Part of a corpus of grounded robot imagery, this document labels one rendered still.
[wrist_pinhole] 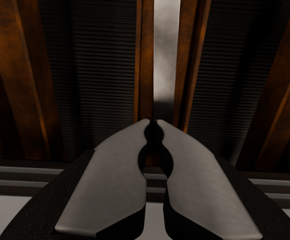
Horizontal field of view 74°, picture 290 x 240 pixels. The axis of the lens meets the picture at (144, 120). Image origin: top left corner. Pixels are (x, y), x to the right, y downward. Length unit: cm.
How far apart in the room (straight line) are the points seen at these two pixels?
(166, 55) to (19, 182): 20
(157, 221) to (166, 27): 21
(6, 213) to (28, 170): 5
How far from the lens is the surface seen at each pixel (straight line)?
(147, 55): 29
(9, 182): 23
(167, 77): 25
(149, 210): 20
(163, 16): 24
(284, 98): 32
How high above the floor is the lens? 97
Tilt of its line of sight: 61 degrees down
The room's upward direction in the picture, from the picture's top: 178 degrees counter-clockwise
